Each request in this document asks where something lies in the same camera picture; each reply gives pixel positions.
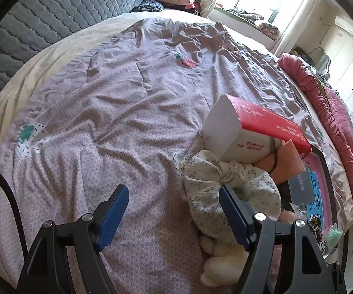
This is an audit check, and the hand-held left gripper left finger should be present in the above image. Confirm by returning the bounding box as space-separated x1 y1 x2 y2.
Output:
17 184 130 294

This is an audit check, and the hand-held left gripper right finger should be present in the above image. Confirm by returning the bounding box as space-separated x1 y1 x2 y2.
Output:
219 185 347 294

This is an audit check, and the peach soft pad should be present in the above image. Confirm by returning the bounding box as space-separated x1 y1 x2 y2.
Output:
253 139 306 184

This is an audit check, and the pink box with black frame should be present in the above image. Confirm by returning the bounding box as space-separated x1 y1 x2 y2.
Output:
279 147 349 270

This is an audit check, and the red and white tissue pack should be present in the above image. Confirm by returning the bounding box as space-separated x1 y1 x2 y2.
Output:
200 94 312 163

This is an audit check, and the green soft puff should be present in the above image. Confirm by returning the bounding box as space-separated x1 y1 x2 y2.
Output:
324 225 342 248

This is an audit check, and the white plush toy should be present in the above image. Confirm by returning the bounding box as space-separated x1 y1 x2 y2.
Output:
199 236 249 287

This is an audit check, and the beige round sponge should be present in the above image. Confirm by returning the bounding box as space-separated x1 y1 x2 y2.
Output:
279 210 300 224

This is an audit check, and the grey card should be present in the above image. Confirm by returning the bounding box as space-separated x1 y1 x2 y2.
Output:
288 171 313 207

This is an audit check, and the leopard print scrunchie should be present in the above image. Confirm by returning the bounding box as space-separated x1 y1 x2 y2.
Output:
307 216 327 253

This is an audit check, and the lilac printed bedsheet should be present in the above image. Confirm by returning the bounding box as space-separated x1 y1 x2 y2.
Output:
0 18 342 294

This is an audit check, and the pink quilt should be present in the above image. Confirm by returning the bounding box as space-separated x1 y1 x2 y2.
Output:
277 53 353 204

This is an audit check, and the bed with beige sheet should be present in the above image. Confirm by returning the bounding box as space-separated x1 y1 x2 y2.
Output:
0 8 353 294

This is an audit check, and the standing fan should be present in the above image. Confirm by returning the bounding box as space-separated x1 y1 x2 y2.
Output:
313 47 332 77

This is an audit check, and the bedding on window seat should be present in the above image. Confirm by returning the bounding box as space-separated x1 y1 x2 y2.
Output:
226 9 279 40

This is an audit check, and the dark blue patterned cloth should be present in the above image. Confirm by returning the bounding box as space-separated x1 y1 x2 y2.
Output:
132 0 165 13

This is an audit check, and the grey quilted headboard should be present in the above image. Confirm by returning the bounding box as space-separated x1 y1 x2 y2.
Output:
0 0 154 120

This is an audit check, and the white air conditioner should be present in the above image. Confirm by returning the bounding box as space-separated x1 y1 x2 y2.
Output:
334 15 353 43

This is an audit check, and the black hair tie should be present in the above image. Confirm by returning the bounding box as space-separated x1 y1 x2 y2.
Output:
268 153 280 172

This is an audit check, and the black cable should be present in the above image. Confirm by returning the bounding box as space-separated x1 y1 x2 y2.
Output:
0 155 28 252

